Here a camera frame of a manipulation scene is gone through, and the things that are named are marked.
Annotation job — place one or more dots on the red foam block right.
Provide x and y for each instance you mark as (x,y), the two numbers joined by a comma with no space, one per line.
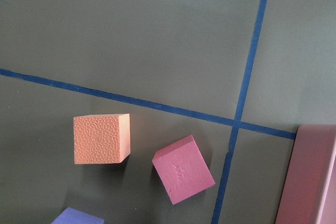
(182,169)

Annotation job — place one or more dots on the pink plastic tray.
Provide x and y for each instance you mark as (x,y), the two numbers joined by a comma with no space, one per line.
(309,190)

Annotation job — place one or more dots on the orange foam block near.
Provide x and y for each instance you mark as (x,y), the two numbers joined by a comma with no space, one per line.
(101,139)

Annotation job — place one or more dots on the purple foam block near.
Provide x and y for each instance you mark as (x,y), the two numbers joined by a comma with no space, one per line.
(73,216)

